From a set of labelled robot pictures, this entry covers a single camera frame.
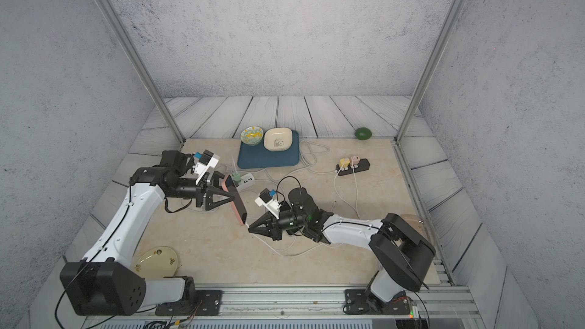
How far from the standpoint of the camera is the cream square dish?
3.75 feet

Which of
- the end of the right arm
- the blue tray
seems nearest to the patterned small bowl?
the blue tray

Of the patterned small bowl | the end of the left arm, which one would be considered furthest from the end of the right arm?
the patterned small bowl

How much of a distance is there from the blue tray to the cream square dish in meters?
0.01

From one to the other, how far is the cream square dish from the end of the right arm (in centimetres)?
49

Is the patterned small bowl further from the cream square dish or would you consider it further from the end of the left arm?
the end of the left arm

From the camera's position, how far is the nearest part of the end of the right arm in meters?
0.67

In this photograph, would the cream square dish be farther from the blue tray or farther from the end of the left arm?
the end of the left arm

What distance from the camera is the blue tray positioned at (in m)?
1.11
